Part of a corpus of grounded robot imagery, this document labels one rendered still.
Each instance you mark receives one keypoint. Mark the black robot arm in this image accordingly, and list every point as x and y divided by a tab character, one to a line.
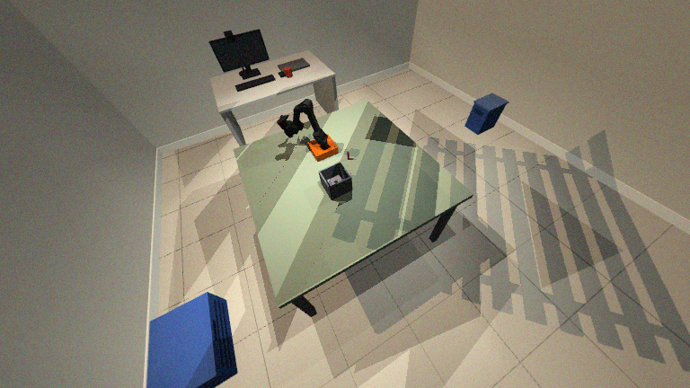
306	107

